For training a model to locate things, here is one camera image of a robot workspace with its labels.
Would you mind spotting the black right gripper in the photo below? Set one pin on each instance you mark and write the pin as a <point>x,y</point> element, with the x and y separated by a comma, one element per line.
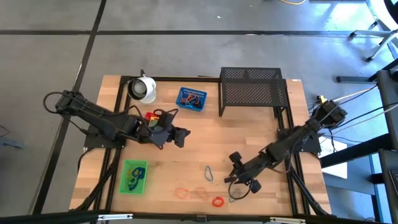
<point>252,168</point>

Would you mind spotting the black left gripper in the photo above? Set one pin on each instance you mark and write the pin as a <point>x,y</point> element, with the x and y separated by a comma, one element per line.
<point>163,133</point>

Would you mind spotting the yellow crayon box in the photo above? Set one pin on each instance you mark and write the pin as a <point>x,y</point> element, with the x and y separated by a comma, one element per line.
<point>154,120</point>

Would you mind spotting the blue rubber band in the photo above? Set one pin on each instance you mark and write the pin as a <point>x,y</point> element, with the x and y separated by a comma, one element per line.
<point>205,175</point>
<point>189,103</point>
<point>139,171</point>

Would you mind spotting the orange rubber band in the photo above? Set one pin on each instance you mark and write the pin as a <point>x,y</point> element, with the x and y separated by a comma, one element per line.
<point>175,192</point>
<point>183,99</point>
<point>196,191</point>

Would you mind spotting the thin black rubber band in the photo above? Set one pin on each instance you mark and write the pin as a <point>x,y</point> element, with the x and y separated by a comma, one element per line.
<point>196,100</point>

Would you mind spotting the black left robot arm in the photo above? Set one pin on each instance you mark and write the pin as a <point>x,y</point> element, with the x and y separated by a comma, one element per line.
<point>93,113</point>

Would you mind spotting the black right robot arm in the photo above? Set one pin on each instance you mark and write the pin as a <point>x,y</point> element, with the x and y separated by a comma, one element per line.
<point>295,140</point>

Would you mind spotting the grey-blue rubber band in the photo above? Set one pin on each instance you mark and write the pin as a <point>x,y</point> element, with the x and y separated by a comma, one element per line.
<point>237,193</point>

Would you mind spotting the red rubber band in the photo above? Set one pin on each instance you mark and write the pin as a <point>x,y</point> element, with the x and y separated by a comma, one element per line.
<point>213,202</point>

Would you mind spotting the red plastic basket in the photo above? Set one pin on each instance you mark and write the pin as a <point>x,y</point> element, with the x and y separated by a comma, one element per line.
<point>148,115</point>

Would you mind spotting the blue plastic basket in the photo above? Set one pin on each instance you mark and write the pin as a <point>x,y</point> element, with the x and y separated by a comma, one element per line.
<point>202,93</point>

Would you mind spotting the white cylindrical lamp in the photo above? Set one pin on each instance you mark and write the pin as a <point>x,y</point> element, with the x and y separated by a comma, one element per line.
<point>149,90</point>

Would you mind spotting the green plastic basket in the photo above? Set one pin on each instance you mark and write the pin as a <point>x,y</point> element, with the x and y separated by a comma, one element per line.
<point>124,186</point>

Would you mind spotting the black mesh metal shelf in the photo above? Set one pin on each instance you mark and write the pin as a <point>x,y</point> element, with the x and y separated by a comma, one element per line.
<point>252,90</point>

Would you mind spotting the white board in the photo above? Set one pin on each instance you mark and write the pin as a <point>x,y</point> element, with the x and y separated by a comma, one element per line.
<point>337,168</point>

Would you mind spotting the yellow power plug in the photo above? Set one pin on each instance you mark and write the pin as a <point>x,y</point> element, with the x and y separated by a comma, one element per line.
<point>321,99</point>

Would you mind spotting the black support beam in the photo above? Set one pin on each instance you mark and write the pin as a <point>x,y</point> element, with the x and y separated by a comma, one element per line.
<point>354,152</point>

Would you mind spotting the silver frame bracket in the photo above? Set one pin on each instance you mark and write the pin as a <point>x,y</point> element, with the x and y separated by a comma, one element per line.
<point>115,216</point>
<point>287,220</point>

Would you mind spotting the black table frame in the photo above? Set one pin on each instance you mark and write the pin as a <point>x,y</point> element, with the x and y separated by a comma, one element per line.
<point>120,90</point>

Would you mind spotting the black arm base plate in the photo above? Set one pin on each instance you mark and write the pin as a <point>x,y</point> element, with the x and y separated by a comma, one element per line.
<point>93,143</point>
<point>314,146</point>

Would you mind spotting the black overhead frame bar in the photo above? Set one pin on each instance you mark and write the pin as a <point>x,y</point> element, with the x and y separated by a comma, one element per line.
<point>46,217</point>

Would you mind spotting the white metal leg frame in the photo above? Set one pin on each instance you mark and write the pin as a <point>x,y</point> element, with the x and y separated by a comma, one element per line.
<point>379,34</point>

